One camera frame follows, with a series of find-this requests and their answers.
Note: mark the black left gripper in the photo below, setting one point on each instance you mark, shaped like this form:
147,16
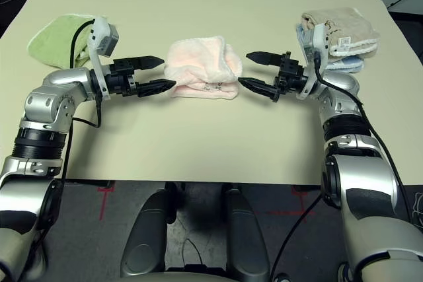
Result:
119,80

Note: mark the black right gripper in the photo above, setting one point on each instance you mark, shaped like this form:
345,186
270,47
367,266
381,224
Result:
292,75

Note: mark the pink terry towel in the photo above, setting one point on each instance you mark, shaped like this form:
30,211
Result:
198,60

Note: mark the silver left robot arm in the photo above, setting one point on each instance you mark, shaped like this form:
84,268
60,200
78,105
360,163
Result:
62,80

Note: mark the light blue folded towel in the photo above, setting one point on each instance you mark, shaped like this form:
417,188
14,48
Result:
347,63

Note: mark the beige folded towel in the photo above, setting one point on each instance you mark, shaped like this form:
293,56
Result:
350,24

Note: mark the green folded towel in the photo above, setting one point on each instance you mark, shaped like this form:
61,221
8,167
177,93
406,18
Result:
53,37

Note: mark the grey left robot leg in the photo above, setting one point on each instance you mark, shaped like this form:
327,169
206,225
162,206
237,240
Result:
145,229

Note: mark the grey robot leg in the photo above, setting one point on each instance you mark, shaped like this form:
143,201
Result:
145,229
246,229

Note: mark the grey right robot leg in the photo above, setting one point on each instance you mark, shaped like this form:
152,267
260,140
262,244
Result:
246,229

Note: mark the beige robot torso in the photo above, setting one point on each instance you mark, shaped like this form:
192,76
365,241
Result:
188,277

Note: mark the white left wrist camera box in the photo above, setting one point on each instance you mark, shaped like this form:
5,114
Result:
104,36

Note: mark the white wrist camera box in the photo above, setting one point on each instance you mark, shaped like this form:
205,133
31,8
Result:
319,41
104,36

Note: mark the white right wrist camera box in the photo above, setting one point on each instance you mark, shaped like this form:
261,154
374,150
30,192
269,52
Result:
319,41

